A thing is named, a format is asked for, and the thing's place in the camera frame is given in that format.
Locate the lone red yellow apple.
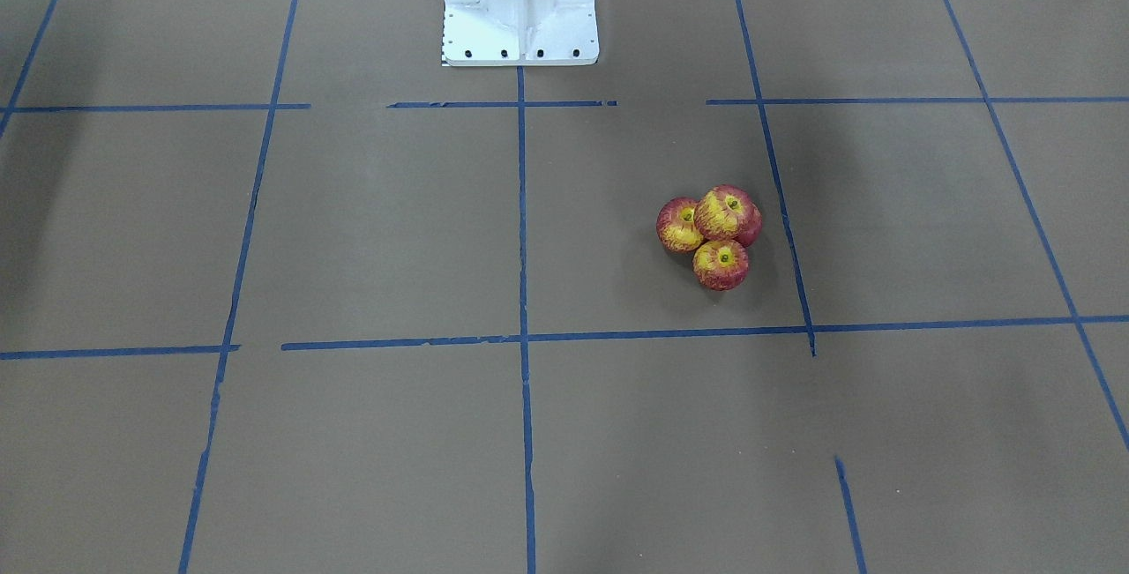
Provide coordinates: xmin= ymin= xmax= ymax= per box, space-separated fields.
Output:
xmin=695 ymin=184 xmax=754 ymax=241

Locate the back red yellow apple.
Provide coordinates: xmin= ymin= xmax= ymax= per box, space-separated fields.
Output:
xmin=736 ymin=205 xmax=763 ymax=247

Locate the front red yellow apple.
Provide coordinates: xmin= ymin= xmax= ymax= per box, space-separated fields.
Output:
xmin=691 ymin=240 xmax=750 ymax=292

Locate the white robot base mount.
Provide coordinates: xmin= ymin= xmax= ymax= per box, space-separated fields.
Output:
xmin=441 ymin=0 xmax=601 ymax=67

